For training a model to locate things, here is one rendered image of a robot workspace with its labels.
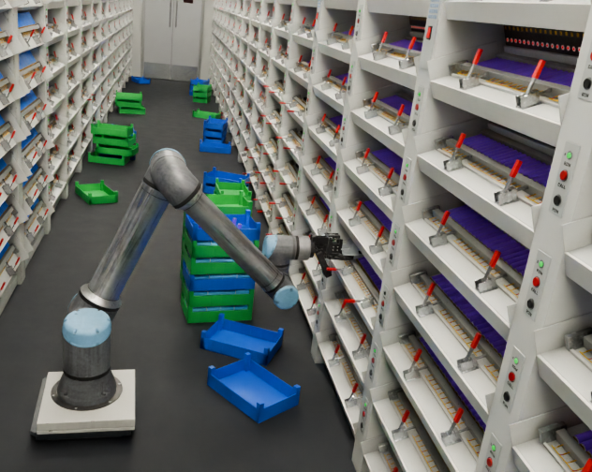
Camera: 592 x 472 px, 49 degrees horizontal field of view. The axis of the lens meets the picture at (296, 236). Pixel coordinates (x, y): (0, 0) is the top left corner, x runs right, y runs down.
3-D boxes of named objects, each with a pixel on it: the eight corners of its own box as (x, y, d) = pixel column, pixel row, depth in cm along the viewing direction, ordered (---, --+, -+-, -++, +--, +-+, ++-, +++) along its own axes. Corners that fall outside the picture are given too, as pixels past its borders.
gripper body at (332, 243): (345, 240, 235) (313, 239, 232) (342, 261, 238) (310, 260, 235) (339, 232, 242) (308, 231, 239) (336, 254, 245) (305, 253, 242)
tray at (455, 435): (472, 508, 136) (463, 459, 131) (385, 359, 192) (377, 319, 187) (560, 479, 137) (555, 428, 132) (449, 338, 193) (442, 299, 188)
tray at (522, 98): (563, 150, 110) (556, 70, 105) (432, 97, 166) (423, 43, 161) (671, 118, 112) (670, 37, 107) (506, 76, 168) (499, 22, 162)
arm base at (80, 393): (52, 407, 207) (51, 380, 203) (62, 375, 224) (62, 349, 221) (113, 406, 211) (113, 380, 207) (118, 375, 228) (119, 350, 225)
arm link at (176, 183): (173, 157, 195) (308, 297, 223) (170, 148, 206) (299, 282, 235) (144, 183, 195) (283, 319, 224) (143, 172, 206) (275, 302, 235)
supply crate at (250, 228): (192, 241, 278) (193, 223, 275) (185, 225, 296) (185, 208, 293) (259, 240, 288) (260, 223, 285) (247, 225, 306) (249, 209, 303)
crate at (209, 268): (190, 274, 283) (191, 258, 280) (183, 258, 301) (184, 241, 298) (256, 272, 293) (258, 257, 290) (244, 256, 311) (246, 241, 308)
